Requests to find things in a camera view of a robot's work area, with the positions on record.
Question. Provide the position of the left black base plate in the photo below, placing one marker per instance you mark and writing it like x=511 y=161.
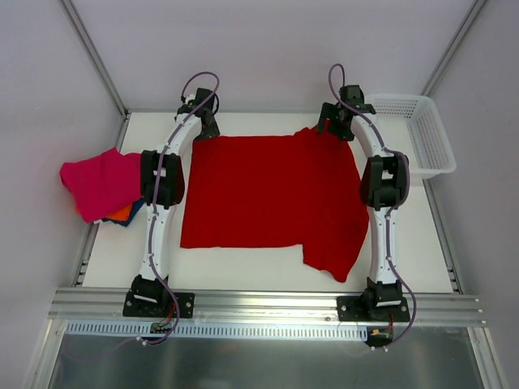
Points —
x=182 y=304

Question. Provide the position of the right aluminium frame post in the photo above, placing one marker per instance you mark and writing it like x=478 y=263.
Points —
x=446 y=59

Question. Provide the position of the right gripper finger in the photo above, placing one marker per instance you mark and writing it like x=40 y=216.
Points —
x=342 y=130
x=327 y=113

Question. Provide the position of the folded pink t shirt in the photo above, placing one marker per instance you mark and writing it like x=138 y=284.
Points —
x=110 y=180

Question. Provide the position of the white plastic basket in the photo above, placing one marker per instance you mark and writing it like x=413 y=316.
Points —
x=412 y=124

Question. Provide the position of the aluminium frame post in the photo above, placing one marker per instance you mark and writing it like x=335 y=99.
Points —
x=93 y=55
x=446 y=59

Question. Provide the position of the white slotted cable duct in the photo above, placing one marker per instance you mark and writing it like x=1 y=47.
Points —
x=235 y=331

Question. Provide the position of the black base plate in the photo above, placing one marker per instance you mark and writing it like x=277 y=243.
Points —
x=360 y=309
x=182 y=304

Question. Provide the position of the red t shirt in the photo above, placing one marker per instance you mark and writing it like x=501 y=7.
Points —
x=278 y=191

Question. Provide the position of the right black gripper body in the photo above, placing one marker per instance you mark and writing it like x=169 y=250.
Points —
x=329 y=121

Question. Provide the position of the aluminium mounting rail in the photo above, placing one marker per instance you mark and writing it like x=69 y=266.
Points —
x=212 y=306

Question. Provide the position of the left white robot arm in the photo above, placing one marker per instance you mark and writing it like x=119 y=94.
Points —
x=163 y=182

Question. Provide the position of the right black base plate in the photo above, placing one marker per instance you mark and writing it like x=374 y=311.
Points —
x=360 y=309

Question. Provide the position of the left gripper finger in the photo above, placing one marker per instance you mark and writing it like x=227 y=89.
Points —
x=185 y=108
x=210 y=128

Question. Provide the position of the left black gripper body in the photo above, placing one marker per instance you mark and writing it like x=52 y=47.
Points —
x=209 y=130

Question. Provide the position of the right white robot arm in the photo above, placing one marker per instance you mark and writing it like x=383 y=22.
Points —
x=384 y=187

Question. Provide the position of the left aluminium frame post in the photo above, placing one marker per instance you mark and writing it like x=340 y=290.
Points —
x=93 y=55

